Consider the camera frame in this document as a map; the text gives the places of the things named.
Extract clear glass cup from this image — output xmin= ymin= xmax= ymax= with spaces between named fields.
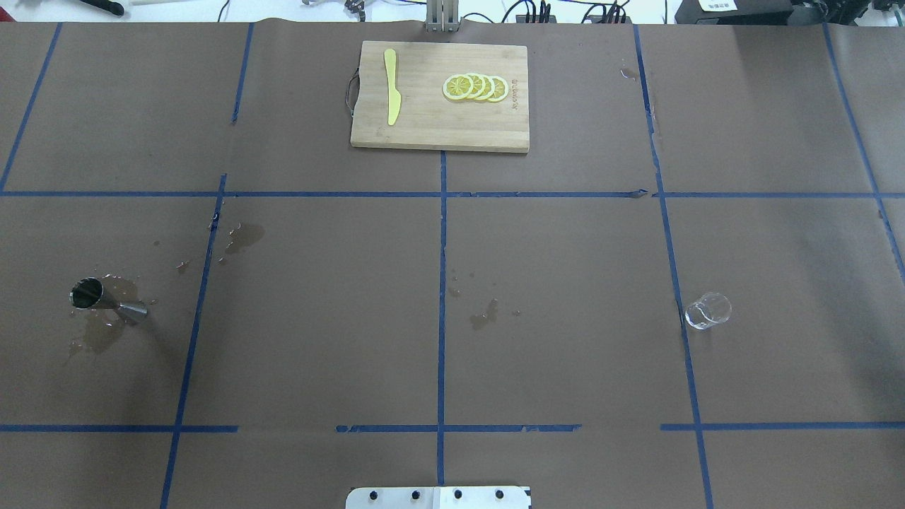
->
xmin=683 ymin=292 xmax=732 ymax=331

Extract steel double jigger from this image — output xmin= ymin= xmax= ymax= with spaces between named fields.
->
xmin=69 ymin=277 xmax=149 ymax=325

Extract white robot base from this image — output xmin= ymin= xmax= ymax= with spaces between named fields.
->
xmin=344 ymin=486 xmax=532 ymax=508

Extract wooden cutting board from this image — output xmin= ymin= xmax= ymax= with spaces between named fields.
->
xmin=350 ymin=40 xmax=530 ymax=153

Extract yellow plastic knife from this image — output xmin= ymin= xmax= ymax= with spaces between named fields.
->
xmin=383 ymin=48 xmax=402 ymax=126

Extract lemon slices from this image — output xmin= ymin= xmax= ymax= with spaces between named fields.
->
xmin=440 ymin=72 xmax=510 ymax=103

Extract aluminium frame post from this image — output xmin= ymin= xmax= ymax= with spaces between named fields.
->
xmin=426 ymin=0 xmax=461 ymax=33

